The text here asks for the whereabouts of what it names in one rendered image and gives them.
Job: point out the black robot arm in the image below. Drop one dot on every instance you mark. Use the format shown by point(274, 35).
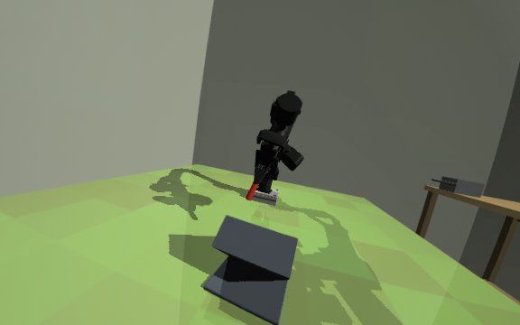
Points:
point(284, 112)

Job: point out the red peg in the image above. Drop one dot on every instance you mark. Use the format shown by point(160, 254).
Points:
point(251, 192)

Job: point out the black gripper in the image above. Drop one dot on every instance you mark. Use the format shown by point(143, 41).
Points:
point(268, 156)

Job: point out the dark grey square panel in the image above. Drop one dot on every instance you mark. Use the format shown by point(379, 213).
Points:
point(255, 274)

